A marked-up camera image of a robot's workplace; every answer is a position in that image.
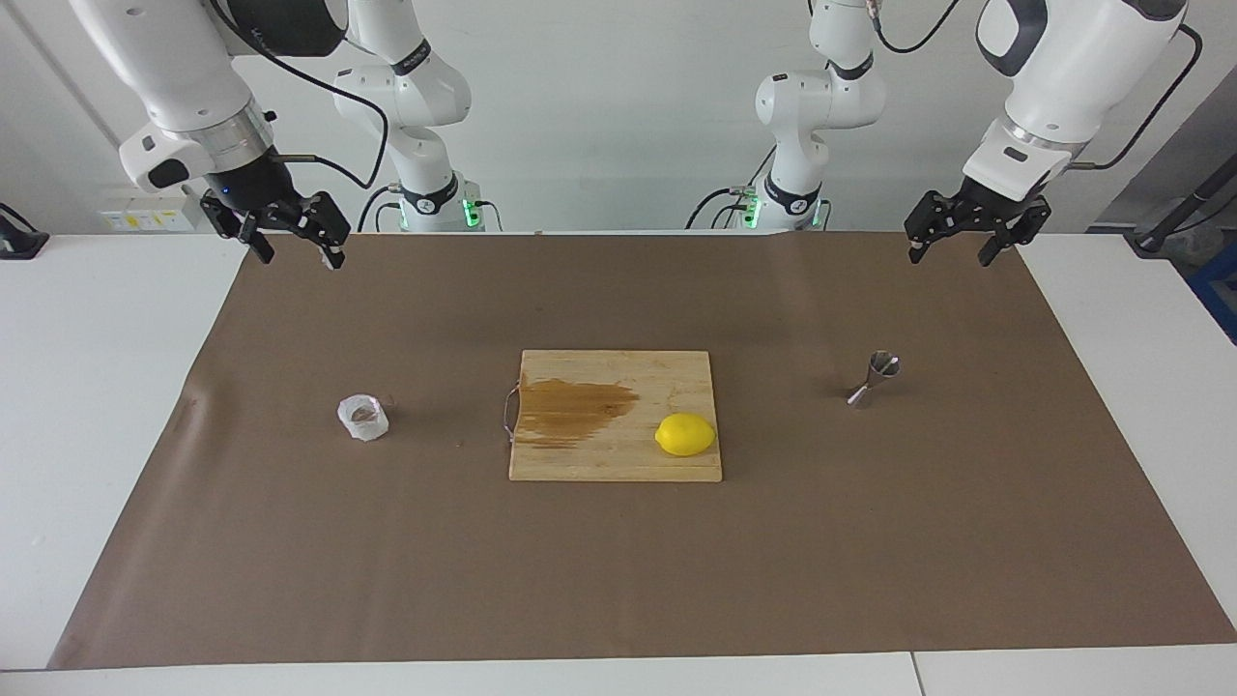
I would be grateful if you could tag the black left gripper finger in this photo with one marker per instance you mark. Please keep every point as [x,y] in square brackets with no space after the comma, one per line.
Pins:
[1015,237]
[933,217]

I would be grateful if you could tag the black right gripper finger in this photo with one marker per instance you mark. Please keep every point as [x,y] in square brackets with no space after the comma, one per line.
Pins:
[329,222]
[237,224]

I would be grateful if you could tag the blue crate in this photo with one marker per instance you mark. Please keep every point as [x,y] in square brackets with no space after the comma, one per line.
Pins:
[1220,290]

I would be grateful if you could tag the wooden cutting board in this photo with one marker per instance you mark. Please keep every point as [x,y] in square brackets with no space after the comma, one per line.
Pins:
[618,454]

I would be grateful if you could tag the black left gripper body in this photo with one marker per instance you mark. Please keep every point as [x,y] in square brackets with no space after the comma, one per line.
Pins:
[995,208]

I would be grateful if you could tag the white wall power strip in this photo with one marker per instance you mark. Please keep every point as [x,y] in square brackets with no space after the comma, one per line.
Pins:
[145,217]

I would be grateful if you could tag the brown paper table mat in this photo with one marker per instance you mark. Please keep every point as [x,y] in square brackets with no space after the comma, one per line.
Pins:
[870,541]

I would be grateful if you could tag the yellow lemon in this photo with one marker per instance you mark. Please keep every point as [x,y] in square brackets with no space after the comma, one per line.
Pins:
[685,435]

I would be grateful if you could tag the crinkled clear plastic cup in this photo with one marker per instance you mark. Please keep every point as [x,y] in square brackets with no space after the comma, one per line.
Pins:
[363,420]

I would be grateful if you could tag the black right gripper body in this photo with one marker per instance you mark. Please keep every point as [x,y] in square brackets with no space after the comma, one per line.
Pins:
[253,184]

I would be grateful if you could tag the black stand pole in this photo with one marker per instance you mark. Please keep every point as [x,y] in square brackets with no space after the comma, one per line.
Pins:
[1184,208]

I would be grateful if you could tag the steel double jigger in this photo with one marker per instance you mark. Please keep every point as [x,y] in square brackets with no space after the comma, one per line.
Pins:
[877,372]

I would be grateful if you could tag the black clamp base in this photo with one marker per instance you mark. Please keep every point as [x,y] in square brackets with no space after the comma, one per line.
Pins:
[19,242]

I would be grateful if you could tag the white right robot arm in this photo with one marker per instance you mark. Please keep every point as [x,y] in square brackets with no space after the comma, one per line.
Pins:
[174,58]

